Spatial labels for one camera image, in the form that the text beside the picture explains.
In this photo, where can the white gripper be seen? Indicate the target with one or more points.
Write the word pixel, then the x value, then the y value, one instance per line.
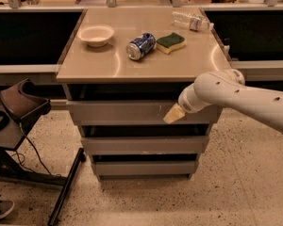
pixel 186 105

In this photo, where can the blue soda can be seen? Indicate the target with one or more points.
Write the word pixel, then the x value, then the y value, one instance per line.
pixel 141 46

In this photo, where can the grey bottom drawer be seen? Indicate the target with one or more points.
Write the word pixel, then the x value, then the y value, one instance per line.
pixel 144 168

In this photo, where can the green yellow sponge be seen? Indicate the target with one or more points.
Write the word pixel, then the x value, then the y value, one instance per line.
pixel 170 43

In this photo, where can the grey top drawer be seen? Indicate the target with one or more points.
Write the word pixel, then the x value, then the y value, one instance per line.
pixel 134 112

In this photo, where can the white bowl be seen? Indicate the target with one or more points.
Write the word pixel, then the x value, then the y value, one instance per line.
pixel 96 35

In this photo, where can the clear plastic bottle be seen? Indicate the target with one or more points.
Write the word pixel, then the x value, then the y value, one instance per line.
pixel 191 22

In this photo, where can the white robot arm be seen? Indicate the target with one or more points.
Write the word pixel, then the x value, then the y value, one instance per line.
pixel 227 88

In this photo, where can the grey drawer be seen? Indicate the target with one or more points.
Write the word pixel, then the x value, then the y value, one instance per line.
pixel 144 168
pixel 134 112
pixel 144 145

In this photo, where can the grey drawer cabinet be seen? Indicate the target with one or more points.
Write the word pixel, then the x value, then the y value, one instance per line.
pixel 118 94

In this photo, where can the grey middle drawer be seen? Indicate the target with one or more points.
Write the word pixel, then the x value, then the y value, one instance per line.
pixel 144 145

